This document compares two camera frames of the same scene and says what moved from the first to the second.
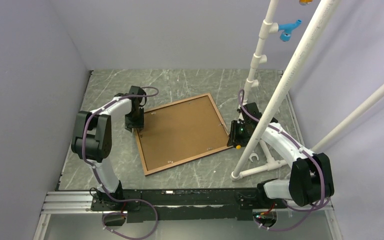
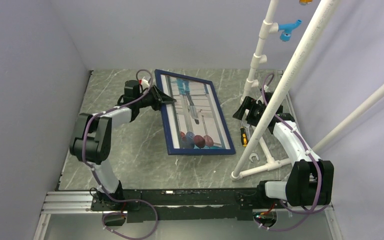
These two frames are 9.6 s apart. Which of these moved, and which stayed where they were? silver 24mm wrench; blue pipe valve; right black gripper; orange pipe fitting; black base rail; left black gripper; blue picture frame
Moved: left black gripper; blue picture frame; right black gripper
Stayed: black base rail; orange pipe fitting; silver 24mm wrench; blue pipe valve
